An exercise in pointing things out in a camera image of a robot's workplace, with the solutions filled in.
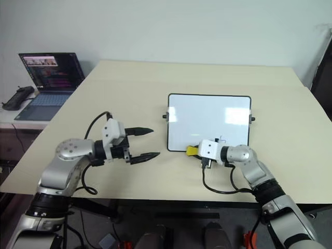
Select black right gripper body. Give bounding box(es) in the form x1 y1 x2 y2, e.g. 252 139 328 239
199 156 216 169

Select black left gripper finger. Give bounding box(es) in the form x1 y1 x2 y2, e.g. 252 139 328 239
129 151 161 165
124 127 155 137

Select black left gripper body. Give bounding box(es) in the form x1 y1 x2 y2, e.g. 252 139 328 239
110 134 132 164

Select yellow whiteboard eraser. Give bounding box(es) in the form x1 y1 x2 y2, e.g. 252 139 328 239
186 145 201 157

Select black framed whiteboard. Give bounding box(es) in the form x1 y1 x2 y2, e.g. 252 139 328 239
162 93 256 153

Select dark grey rounded shape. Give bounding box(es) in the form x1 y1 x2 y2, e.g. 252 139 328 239
200 220 236 249
134 224 174 249

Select open blue laptop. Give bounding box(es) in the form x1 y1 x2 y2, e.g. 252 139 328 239
13 52 86 122

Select small grey box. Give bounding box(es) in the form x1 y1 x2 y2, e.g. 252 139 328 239
99 233 116 248

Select white side desk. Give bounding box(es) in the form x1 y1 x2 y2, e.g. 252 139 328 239
0 87 52 168

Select black handheld controller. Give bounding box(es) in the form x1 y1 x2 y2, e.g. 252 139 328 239
1 86 35 111

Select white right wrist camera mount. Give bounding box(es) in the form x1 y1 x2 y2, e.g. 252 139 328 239
198 139 222 160

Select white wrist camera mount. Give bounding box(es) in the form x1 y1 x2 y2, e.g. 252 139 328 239
198 139 222 160
101 118 127 161

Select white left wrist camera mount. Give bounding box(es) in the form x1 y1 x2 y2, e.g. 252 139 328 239
101 118 127 161

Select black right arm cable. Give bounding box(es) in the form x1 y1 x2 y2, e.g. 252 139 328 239
201 160 256 195

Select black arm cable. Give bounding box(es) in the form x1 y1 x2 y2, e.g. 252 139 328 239
81 111 115 196
201 160 256 195

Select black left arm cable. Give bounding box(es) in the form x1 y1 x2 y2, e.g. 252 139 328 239
81 111 115 196

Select black table frame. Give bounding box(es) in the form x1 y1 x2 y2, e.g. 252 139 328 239
69 196 319 216

